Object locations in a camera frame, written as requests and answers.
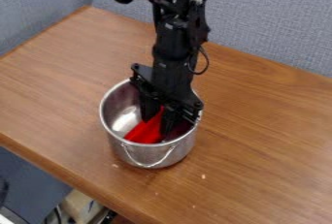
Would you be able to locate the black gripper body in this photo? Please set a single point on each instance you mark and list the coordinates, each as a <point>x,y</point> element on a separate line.
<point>169,77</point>

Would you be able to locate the red block object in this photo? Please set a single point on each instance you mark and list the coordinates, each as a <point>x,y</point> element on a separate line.
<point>146,132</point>

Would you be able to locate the metal pot with handle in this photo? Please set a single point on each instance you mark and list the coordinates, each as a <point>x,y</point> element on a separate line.
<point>119,113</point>

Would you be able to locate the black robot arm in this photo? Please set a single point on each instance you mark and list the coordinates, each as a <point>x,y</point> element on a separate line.
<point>180,25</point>

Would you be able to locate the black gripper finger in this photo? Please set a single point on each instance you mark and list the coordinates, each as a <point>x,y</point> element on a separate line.
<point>150,105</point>
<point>172,117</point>

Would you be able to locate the beige box under table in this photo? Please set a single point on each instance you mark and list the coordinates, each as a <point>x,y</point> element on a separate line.
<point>80,209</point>

